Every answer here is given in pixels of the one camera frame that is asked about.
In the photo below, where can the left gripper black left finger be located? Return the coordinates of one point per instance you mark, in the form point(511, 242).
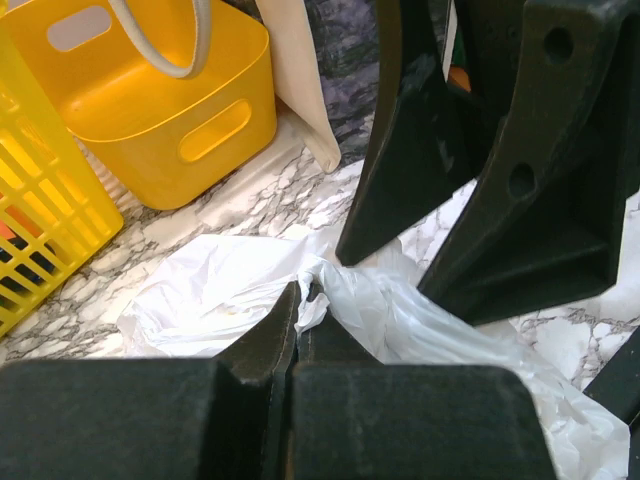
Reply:
point(220, 417)

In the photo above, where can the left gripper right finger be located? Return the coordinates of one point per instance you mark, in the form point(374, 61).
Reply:
point(356, 418)

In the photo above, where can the white plastic grocery bag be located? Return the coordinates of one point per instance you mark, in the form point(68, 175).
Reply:
point(211, 292)

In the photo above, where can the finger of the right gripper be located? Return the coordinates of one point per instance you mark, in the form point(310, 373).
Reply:
point(544, 223)
point(416, 157)

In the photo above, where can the beige canvas tote bag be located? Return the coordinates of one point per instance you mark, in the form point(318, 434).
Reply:
point(297, 79)

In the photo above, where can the yellow plastic tray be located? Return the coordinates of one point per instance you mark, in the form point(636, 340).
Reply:
point(167, 140)

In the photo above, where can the yellow shopping basket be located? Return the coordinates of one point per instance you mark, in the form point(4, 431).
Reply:
point(55, 212)

